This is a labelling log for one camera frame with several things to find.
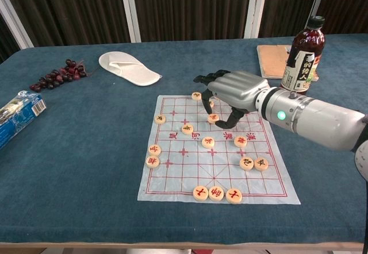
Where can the dark brown pleated curtain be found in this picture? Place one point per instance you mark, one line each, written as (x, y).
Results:
(72, 7)
(287, 1)
(350, 1)
(187, 7)
(5, 44)

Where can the blue tablecloth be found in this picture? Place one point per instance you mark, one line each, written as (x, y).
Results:
(86, 150)

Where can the blue cookie pack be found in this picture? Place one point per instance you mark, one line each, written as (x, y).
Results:
(17, 116)

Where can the white xiangqi board sheet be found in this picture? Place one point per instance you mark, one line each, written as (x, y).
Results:
(178, 179)

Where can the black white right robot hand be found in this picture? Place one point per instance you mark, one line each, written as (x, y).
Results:
(238, 88)

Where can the dark drink bottle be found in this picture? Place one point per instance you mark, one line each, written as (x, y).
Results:
(304, 50)

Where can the dark red grape bunch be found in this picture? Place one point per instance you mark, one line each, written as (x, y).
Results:
(57, 77)

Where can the brown spiral notebook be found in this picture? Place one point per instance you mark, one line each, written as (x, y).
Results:
(271, 61)

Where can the white slipper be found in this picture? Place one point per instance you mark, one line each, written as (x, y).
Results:
(129, 70)

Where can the round wooden xiangqi piece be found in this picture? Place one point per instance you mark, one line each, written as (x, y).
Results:
(154, 150)
(160, 119)
(213, 118)
(246, 163)
(261, 164)
(208, 142)
(196, 95)
(240, 141)
(152, 161)
(200, 193)
(216, 193)
(234, 196)
(212, 104)
(187, 128)

